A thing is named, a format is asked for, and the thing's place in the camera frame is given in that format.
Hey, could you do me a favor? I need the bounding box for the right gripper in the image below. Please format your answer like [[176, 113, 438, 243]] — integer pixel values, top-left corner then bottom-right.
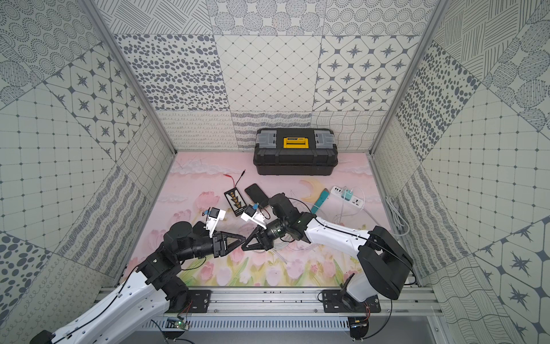
[[241, 217, 289, 250]]

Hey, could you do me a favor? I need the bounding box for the black toolbox yellow handle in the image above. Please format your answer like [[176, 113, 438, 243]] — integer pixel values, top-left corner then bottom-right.
[[253, 128, 338, 176]]

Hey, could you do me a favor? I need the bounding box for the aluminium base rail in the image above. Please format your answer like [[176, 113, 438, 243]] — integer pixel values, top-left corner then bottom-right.
[[92, 286, 443, 318]]

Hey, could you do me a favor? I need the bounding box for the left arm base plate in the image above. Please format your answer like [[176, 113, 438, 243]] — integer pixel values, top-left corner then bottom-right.
[[168, 290, 212, 314]]

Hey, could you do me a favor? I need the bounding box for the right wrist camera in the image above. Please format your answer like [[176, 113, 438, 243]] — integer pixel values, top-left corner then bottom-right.
[[241, 204, 266, 229]]

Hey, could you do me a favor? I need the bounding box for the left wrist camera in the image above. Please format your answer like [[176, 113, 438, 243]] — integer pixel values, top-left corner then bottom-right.
[[204, 207, 226, 238]]

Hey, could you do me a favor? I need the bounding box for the white power strip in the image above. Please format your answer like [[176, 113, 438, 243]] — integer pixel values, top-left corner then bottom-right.
[[330, 186, 365, 209]]

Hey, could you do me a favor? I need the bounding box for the black balance charging board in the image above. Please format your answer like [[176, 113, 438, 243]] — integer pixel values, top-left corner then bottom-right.
[[224, 188, 248, 217]]

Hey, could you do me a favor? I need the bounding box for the pink floral table mat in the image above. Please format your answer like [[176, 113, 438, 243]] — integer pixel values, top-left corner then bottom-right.
[[119, 151, 411, 288]]

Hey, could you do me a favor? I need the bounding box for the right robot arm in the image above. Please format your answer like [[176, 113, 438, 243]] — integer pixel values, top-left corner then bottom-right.
[[241, 193, 413, 302]]

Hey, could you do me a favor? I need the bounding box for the phone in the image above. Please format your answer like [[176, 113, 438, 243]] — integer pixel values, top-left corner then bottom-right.
[[245, 183, 269, 209]]

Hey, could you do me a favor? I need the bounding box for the white power strip cord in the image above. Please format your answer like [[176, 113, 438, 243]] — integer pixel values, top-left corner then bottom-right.
[[362, 195, 411, 238]]

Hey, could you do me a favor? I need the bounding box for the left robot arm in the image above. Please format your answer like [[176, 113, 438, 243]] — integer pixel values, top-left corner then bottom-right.
[[31, 222, 246, 343]]

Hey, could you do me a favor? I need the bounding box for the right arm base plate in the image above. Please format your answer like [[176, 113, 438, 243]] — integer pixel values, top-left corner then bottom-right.
[[319, 289, 381, 313]]

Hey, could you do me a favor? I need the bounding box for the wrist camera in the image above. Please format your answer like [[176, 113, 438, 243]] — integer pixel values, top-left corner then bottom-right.
[[241, 204, 266, 229], [204, 207, 226, 238]]

